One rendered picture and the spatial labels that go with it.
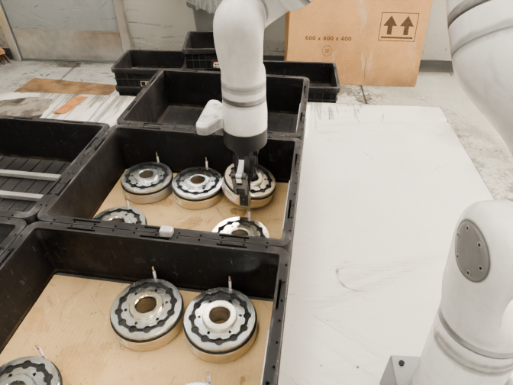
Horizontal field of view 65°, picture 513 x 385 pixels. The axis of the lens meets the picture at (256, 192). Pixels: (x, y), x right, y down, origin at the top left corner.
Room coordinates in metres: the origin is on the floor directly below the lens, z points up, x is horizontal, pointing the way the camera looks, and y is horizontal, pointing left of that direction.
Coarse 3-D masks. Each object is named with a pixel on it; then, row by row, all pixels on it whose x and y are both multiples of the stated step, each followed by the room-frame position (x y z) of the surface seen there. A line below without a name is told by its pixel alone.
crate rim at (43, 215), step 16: (112, 128) 0.73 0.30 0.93; (128, 128) 0.73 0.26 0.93; (144, 128) 0.73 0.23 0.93; (160, 128) 0.73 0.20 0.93; (176, 128) 0.73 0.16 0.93; (96, 144) 0.67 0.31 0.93; (64, 192) 0.52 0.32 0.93; (48, 208) 0.48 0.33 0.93; (288, 208) 0.48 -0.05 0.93; (80, 224) 0.45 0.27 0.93; (96, 224) 0.45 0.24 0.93; (112, 224) 0.45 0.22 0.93; (128, 224) 0.45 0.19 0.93; (288, 224) 0.45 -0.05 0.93; (224, 240) 0.41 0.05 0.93; (240, 240) 0.41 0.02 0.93; (256, 240) 0.41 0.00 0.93; (272, 240) 0.41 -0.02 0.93; (288, 240) 0.41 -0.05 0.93
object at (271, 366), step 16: (32, 224) 0.45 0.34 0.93; (48, 224) 0.45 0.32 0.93; (64, 224) 0.45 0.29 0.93; (16, 240) 0.41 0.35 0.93; (128, 240) 0.42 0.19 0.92; (144, 240) 0.41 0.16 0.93; (160, 240) 0.41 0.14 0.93; (176, 240) 0.41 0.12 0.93; (192, 240) 0.41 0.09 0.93; (208, 240) 0.41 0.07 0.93; (288, 256) 0.38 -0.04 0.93; (0, 272) 0.36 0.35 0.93; (288, 272) 0.35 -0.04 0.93; (272, 320) 0.28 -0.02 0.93; (272, 336) 0.26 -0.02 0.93; (272, 352) 0.24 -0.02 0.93; (272, 368) 0.22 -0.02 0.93; (272, 384) 0.20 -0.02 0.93
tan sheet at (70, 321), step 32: (64, 288) 0.40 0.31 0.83; (96, 288) 0.40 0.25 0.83; (32, 320) 0.34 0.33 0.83; (64, 320) 0.34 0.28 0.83; (96, 320) 0.34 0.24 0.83; (32, 352) 0.29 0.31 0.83; (64, 352) 0.29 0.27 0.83; (96, 352) 0.29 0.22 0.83; (128, 352) 0.29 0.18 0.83; (160, 352) 0.29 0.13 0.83; (256, 352) 0.29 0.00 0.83; (96, 384) 0.25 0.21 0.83; (128, 384) 0.25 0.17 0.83; (160, 384) 0.25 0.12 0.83; (224, 384) 0.25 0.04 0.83; (256, 384) 0.25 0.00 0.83
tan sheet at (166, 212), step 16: (112, 192) 0.64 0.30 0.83; (144, 208) 0.60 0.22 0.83; (160, 208) 0.60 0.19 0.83; (176, 208) 0.60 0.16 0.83; (208, 208) 0.60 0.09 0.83; (224, 208) 0.60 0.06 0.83; (240, 208) 0.60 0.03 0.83; (256, 208) 0.60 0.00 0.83; (272, 208) 0.60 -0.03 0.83; (160, 224) 0.55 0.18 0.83; (176, 224) 0.55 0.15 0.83; (192, 224) 0.55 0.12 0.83; (208, 224) 0.55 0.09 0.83; (272, 224) 0.55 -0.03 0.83
